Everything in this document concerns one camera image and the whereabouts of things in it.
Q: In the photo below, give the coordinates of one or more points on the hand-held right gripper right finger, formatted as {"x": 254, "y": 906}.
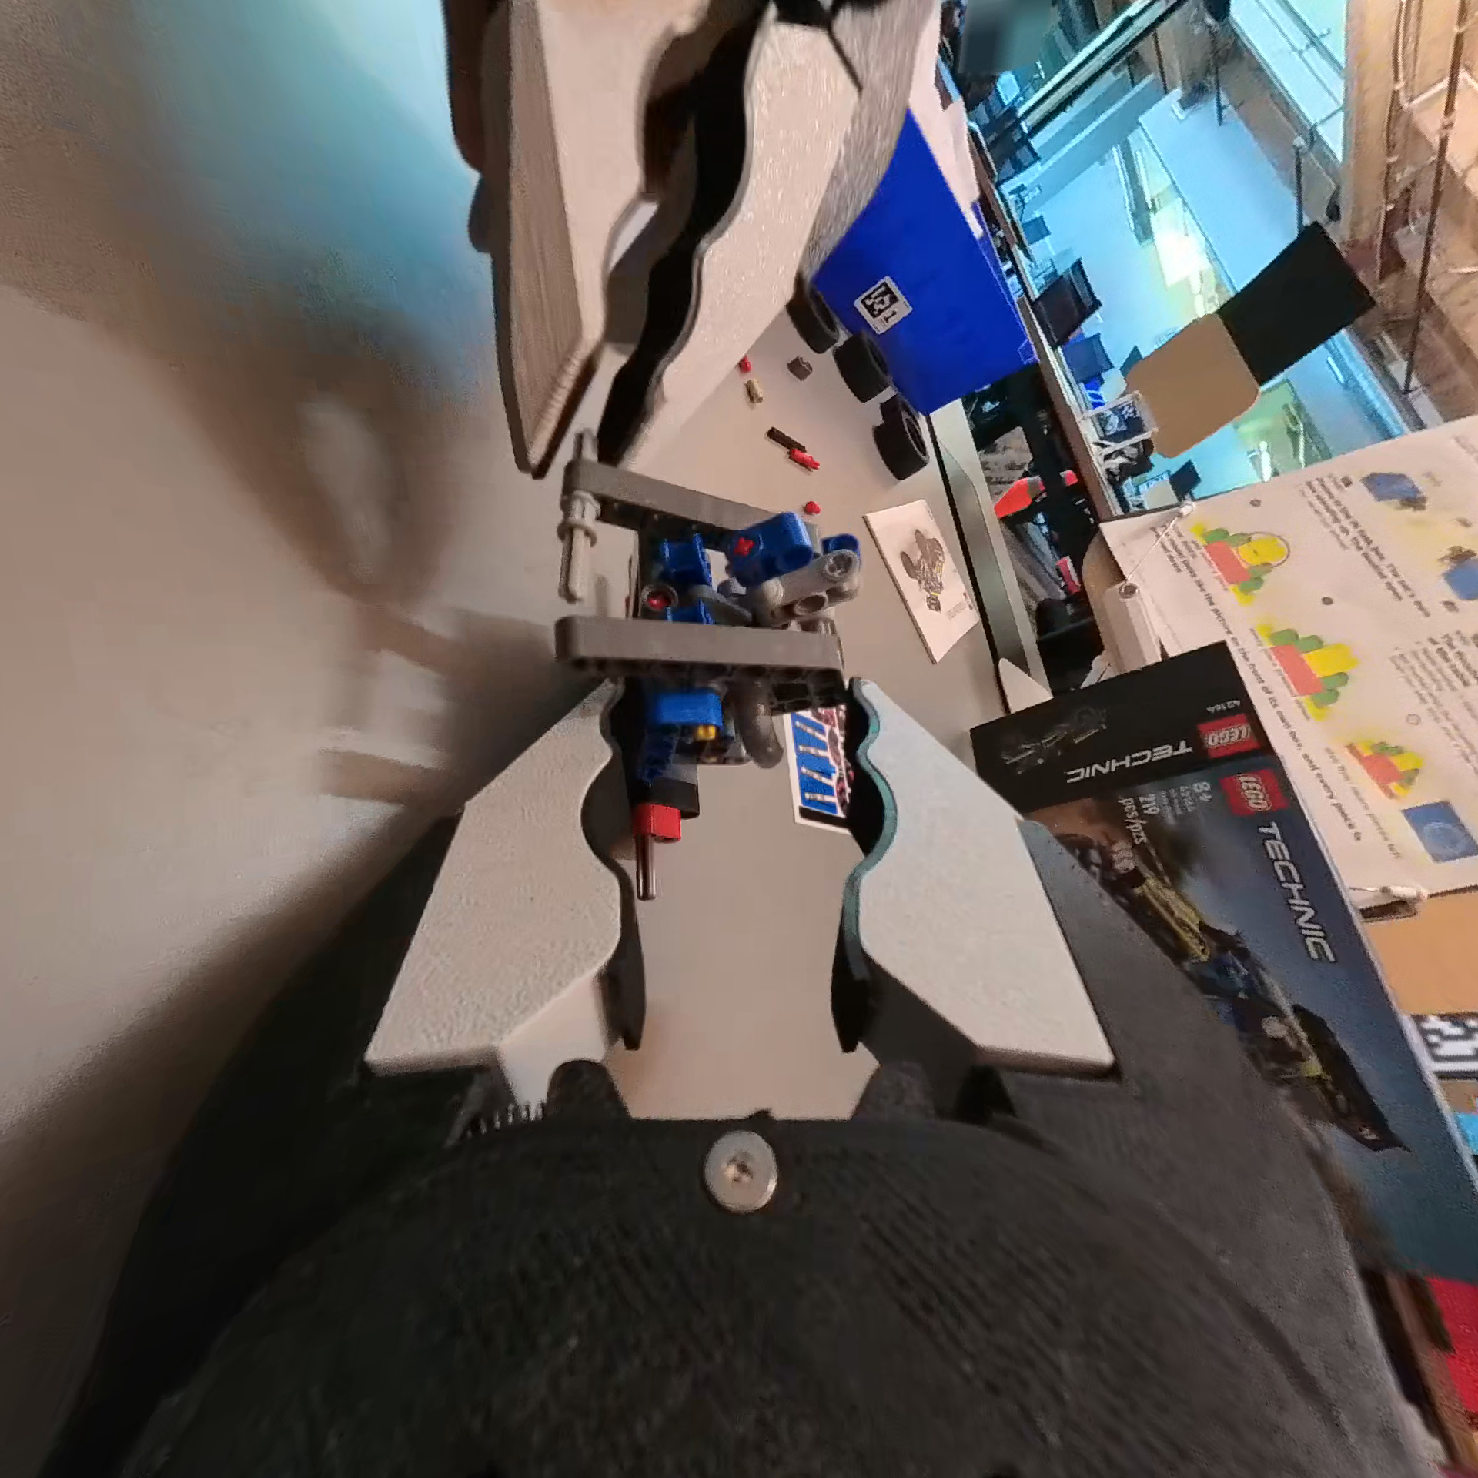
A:
{"x": 970, "y": 925}

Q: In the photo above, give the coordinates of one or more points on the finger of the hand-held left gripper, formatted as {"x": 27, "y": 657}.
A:
{"x": 542, "y": 232}
{"x": 762, "y": 267}

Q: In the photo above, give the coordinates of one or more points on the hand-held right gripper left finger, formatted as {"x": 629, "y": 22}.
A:
{"x": 508, "y": 925}

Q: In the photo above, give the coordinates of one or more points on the grey blue lego chassis assembly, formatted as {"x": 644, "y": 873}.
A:
{"x": 704, "y": 659}

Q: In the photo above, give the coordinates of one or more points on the black lego tyre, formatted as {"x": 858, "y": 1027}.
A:
{"x": 814, "y": 315}
{"x": 900, "y": 440}
{"x": 862, "y": 369}

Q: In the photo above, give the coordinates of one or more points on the lego set box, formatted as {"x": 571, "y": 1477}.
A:
{"x": 1154, "y": 809}

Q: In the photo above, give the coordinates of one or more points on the closed lego instruction booklet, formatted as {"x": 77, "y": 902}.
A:
{"x": 923, "y": 578}

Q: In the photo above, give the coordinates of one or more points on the blue storage bin white tag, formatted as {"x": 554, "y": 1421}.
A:
{"x": 923, "y": 255}

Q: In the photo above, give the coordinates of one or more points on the blue pink sticker sheet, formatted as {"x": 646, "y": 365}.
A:
{"x": 821, "y": 769}

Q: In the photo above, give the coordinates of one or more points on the grey oval stand foot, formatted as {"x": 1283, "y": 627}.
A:
{"x": 1022, "y": 692}

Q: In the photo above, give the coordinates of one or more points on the dark flat panel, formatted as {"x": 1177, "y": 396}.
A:
{"x": 1002, "y": 601}

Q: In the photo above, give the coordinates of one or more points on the orange red object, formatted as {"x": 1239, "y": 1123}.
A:
{"x": 1018, "y": 498}

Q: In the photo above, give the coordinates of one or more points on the small clear sign holder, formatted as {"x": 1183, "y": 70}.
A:
{"x": 1122, "y": 434}

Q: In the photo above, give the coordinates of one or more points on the printed paper instruction sheet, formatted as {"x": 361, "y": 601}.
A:
{"x": 1327, "y": 648}

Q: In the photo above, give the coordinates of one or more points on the tan and black panel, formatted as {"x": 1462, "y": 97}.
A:
{"x": 1200, "y": 382}

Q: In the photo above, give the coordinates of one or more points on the red bottle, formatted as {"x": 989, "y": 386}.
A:
{"x": 1455, "y": 1312}

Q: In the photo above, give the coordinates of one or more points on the wooden shelf rack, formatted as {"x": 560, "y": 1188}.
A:
{"x": 1420, "y": 174}

